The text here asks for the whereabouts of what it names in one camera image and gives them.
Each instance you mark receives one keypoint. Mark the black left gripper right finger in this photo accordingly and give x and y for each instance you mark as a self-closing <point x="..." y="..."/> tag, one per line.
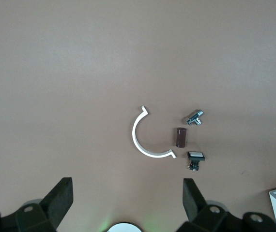
<point x="193" y="203"/>

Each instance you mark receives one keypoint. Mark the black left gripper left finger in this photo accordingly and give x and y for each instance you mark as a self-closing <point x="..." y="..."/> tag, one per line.
<point x="55" y="200"/>

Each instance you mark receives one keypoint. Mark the brown terminal block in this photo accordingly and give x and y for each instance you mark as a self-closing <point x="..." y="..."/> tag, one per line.
<point x="180" y="137"/>

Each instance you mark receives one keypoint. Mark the chrome tee fitting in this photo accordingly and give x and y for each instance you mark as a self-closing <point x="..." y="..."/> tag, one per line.
<point x="193" y="118"/>

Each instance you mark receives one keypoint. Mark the white rectangular button switch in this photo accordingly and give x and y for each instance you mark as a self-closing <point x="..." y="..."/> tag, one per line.
<point x="196" y="155"/>

